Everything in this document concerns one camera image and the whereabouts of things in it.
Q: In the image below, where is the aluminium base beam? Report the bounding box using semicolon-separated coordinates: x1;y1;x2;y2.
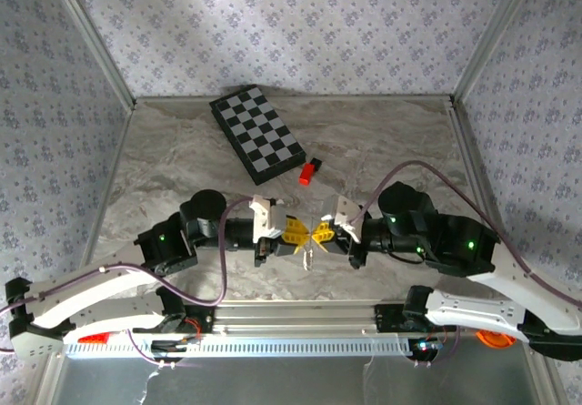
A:
47;299;545;339

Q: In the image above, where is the small circuit board with lights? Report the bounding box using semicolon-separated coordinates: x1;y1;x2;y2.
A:
411;339;445;361

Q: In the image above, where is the black cable connector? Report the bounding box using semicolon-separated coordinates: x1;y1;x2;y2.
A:
149;339;201;357

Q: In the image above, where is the slotted grey cable duct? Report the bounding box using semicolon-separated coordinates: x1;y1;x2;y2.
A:
65;337;413;359

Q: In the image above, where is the red and black lighter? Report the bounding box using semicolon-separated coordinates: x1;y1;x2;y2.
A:
298;157;324;187

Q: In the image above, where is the orange round plastic part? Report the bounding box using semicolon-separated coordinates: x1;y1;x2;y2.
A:
475;329;517;349

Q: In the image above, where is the aluminium table edge rail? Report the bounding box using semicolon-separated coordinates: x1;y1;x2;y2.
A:
81;99;137;260
447;97;519;299

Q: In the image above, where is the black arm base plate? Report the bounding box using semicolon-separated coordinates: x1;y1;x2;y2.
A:
375;302;458;333
154;302;216;336

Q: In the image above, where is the aluminium frame post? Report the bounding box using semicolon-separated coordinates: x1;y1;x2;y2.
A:
452;0;536;104
43;0;138;108

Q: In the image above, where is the folded black grey chessboard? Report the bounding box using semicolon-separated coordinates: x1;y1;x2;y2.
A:
208;85;306;187

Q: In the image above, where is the grey metal sheet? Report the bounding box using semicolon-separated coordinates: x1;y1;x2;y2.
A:
34;354;554;405

